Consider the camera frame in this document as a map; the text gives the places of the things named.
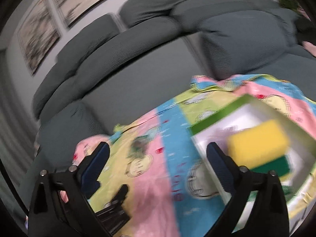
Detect yellow green sponge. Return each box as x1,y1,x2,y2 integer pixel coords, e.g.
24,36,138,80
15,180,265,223
227,120,290,177

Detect colourful cartoon bed sheet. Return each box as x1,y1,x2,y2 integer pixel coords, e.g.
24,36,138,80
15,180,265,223
73,74,315,236

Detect clear bag with steel wool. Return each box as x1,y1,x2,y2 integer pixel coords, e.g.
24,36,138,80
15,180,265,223
127,135,151,158

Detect grey sofa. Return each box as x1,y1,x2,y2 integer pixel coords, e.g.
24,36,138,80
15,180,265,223
19,0,315,204

